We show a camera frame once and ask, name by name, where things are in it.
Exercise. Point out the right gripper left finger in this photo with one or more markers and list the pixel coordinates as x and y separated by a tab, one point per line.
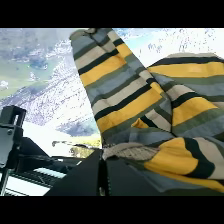
83	180

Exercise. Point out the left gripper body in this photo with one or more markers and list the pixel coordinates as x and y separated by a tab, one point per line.
36	156

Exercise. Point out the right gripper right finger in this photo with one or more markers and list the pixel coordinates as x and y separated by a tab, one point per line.
123	180

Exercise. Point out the yellow grey striped long-sleeved shirt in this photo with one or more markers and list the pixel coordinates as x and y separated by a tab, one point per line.
126	96

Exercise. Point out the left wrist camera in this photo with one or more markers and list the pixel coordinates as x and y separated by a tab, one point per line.
10	133

